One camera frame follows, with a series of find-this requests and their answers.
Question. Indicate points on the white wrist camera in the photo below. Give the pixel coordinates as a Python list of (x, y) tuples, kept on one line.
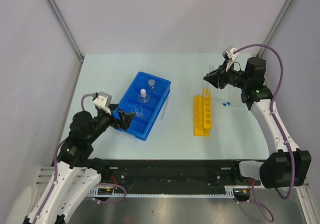
[(230, 56), (102, 102)]

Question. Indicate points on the yellow test tube rack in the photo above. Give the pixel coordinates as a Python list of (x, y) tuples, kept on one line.
[(202, 115)]

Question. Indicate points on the glass flask with white stopper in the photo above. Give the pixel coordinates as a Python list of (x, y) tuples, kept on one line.
[(144, 96)]

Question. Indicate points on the white slotted cable duct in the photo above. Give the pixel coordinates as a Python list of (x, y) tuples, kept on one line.
[(225, 192)]

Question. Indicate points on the small clear glass flask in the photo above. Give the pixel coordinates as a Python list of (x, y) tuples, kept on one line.
[(152, 85)]

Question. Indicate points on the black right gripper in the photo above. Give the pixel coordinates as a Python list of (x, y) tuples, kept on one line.
[(218, 77)]

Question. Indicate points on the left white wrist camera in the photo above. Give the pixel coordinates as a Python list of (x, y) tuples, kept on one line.
[(102, 102)]

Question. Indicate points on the blue divided plastic bin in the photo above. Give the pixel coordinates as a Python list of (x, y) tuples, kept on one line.
[(141, 127)]

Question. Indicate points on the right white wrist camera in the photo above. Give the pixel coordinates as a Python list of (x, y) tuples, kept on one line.
[(230, 56)]

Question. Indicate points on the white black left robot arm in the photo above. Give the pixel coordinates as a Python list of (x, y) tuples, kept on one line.
[(74, 175)]

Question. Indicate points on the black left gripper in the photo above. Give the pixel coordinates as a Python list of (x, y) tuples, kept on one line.
[(125, 119)]

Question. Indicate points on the clear glass test tube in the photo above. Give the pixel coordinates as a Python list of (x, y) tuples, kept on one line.
[(164, 109), (211, 69)]

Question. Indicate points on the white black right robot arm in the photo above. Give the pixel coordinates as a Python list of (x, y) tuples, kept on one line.
[(287, 165)]

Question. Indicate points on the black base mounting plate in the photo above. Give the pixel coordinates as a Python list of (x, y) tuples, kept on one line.
[(166, 168)]

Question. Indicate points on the clear glass beaker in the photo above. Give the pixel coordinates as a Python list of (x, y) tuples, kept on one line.
[(138, 110)]

